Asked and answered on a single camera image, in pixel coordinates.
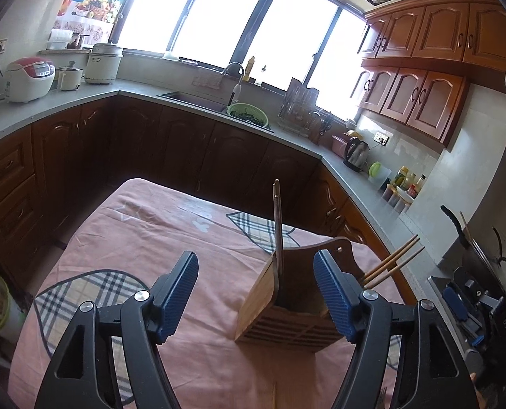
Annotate tropical fruit wall poster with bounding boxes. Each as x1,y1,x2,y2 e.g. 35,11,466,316
50,0,145,44

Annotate green colander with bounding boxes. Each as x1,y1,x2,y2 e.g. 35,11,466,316
227,102,269,128

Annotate wooden upper cabinets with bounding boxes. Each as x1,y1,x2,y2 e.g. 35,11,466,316
357,0,506,148

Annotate large kitchen window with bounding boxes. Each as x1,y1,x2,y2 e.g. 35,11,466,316
112,0,365,121

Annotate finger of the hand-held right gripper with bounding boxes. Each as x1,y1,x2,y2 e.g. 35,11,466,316
461,313,489,349
442,286,471,323

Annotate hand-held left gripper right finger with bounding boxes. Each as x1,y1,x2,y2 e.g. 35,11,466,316
313,249,477,409

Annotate pink container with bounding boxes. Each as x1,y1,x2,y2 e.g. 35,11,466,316
331,134,350,158

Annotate large white electric cooker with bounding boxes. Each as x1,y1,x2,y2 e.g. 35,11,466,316
83,41,124,85

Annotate metal dish rack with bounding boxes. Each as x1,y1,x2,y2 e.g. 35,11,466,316
278,77,335,139

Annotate chrome kitchen faucet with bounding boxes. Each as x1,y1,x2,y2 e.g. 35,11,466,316
221,62,245,108

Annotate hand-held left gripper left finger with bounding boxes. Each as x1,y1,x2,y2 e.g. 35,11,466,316
35,251,200,409

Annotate green cup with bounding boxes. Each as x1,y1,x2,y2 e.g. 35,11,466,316
367,161,392,191

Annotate kitchen sink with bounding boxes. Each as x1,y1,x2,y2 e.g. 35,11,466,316
156,90,275,133

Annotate small white cooking pot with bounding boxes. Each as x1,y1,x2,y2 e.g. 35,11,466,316
56,61,85,92

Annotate gas stove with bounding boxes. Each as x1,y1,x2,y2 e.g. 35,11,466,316
427,274,464,333

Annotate wooden utensil holder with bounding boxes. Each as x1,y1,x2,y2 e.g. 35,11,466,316
234,236,367,354

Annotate pink plaid-heart tablecloth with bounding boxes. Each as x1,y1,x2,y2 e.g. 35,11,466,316
7,177,408,409

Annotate black wok with lid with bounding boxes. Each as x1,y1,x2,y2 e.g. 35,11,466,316
441,205,506,292

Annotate white and pink rice cooker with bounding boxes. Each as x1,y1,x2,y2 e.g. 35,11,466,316
3,56,57,104

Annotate wooden base cabinets with counter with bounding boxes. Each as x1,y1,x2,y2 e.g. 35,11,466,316
0,83,426,307

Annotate group of condiment bottles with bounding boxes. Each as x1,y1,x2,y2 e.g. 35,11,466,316
393,166,426,199

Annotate steel electric kettle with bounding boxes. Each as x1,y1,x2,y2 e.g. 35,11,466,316
342,136,371,173

